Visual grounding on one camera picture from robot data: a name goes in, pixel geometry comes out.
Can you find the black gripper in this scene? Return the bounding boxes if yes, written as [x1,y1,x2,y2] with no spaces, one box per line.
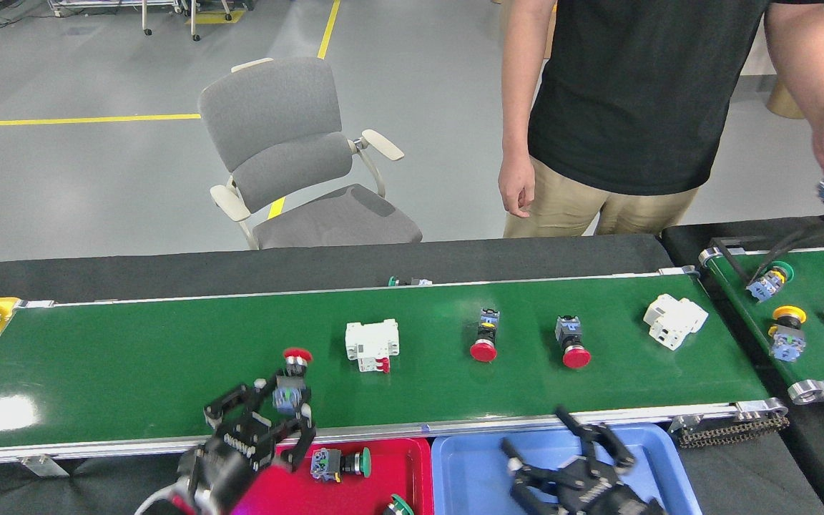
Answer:
[501,406,668,515]
[178,380,317,514]

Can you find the white circuit breaker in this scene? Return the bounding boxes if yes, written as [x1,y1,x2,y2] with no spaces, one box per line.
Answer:
[345,318,401,374]
[643,293,710,352]

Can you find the yellow push button switch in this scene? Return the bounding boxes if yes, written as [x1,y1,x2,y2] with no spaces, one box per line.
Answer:
[767,305,808,363]

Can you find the blue plastic tray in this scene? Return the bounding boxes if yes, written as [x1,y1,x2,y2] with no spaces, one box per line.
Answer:
[431,422,702,515]

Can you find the long green conveyor belt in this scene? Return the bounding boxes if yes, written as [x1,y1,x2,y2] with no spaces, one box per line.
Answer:
[0,266,790,473]

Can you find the large red plastic tray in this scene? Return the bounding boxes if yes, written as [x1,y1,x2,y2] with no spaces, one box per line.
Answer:
[230,436,434,515]

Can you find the person's right hand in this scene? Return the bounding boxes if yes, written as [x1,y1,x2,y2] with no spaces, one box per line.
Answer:
[498,154,536,217]

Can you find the grey office chair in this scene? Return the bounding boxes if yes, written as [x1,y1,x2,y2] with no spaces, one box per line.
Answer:
[197,57,423,251]

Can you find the person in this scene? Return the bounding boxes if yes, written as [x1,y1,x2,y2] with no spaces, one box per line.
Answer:
[498,0,824,239]

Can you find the white wheeled stand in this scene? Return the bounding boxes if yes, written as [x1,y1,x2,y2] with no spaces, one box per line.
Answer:
[142,0,234,41]

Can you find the potted plant in gold pot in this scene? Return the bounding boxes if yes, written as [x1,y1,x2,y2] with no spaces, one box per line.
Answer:
[766,0,824,119]

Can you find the black roller drive chain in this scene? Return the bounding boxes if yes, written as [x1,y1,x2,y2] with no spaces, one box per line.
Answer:
[673,415,790,449]

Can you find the green conveyor with black bracket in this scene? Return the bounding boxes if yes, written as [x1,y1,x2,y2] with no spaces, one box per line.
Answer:
[698,243,824,406]

